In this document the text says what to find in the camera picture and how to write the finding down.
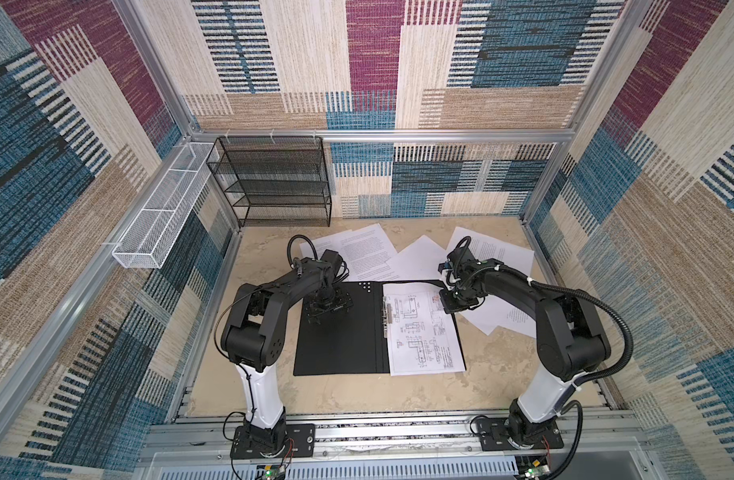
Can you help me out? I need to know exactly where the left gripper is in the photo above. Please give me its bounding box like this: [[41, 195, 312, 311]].
[[305, 288, 353, 326]]

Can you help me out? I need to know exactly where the white paper technical drawing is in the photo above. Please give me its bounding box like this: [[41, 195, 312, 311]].
[[382, 281, 466, 376]]

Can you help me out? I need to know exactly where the orange black file folder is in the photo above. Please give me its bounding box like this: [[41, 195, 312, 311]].
[[293, 279, 468, 377]]

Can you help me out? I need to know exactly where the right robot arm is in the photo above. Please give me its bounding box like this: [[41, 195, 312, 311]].
[[438, 236, 634, 449]]

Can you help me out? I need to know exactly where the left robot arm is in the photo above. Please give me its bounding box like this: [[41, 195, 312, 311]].
[[215, 249, 351, 456]]

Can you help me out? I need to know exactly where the blank-side white sheet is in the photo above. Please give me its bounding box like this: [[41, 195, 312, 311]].
[[387, 235, 447, 280]]

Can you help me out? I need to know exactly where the far right printed sheet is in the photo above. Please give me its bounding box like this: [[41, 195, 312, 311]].
[[447, 227, 534, 275]]

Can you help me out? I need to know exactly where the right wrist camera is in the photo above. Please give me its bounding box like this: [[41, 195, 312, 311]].
[[447, 235, 479, 274]]

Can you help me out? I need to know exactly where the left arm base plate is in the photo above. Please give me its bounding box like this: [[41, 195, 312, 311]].
[[229, 423, 316, 460]]

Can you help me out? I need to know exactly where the black wire mesh shelf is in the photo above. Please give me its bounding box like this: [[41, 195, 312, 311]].
[[206, 136, 333, 227]]

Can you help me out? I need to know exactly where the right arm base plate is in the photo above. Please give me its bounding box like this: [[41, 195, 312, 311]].
[[469, 415, 565, 452]]

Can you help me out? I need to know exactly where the white wire mesh basket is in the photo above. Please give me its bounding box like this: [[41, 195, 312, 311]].
[[112, 142, 213, 269]]

